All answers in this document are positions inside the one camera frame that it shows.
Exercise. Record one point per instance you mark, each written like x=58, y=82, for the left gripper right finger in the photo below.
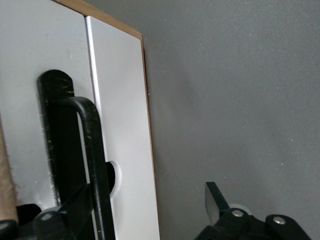
x=232, y=230

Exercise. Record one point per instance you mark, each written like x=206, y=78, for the wooden drawer with white face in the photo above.
x=125, y=100

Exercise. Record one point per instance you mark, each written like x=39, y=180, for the grey felt table mat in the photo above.
x=225, y=100

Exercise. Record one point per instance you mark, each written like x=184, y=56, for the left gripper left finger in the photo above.
x=72, y=220

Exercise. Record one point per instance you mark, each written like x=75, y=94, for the wooden drawer cabinet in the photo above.
x=112, y=22

